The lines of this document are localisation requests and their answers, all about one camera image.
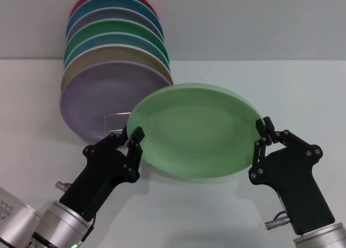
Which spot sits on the grey lavender plate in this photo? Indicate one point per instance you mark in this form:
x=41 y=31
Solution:
x=116 y=14

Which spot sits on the red plate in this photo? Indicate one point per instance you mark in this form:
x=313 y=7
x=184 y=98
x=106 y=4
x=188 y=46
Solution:
x=81 y=0

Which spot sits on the teal plate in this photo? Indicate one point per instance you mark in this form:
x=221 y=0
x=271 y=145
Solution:
x=113 y=2

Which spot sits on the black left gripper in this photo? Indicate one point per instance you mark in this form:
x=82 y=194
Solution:
x=100 y=175

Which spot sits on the purple plate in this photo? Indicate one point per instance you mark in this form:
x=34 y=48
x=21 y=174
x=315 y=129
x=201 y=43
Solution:
x=102 y=94

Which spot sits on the tan plate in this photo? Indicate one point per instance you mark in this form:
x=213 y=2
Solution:
x=113 y=53

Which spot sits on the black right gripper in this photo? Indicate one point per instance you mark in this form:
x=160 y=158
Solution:
x=297 y=191

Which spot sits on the dark green plate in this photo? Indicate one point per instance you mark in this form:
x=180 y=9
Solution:
x=116 y=26

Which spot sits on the light blue plate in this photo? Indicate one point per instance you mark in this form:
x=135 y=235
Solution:
x=116 y=38

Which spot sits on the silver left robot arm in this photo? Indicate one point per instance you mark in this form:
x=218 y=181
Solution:
x=54 y=223

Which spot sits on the light green plate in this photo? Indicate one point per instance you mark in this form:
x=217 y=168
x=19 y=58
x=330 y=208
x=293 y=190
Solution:
x=194 y=131

